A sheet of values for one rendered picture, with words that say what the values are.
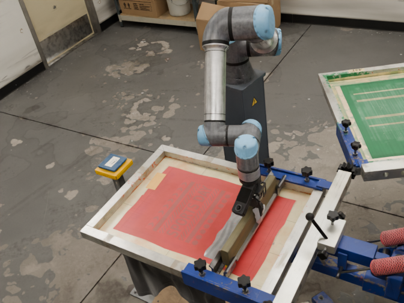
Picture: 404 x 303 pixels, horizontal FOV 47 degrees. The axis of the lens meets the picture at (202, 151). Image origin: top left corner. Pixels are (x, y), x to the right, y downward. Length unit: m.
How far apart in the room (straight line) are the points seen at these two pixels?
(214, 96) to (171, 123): 2.51
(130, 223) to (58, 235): 1.56
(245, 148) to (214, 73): 0.30
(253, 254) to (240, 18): 0.82
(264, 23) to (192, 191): 0.76
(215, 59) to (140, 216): 0.70
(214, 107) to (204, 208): 0.46
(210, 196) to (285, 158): 1.71
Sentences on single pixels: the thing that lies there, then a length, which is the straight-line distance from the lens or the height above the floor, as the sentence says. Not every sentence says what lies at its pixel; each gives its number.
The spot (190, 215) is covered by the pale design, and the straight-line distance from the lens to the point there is 1.85.
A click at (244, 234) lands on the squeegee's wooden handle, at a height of 1.02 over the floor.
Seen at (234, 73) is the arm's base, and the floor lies 1.25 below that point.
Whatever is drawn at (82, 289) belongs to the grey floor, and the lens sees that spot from 3.03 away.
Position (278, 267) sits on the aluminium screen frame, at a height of 0.99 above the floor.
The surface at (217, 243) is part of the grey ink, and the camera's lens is 1.73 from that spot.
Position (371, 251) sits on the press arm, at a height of 1.04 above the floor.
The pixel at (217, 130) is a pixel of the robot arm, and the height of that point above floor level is 1.34.
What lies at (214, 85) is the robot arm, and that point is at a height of 1.46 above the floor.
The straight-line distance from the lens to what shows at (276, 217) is 1.80.
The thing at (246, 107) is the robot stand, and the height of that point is 1.09.
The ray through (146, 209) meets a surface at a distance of 1.93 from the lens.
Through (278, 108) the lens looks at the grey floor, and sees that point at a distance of 4.11.
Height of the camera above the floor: 2.27
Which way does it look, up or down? 38 degrees down
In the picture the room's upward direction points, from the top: 10 degrees counter-clockwise
